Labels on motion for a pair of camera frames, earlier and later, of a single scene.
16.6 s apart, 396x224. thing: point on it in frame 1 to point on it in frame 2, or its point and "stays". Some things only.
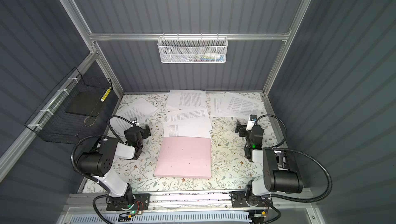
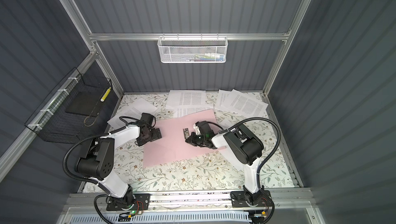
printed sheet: x=138 y=111 stays
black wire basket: x=74 y=111 stays
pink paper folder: x=184 y=157 to x=172 y=145
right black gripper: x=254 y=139 to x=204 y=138
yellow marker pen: x=103 y=97 stays
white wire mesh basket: x=192 y=49 stays
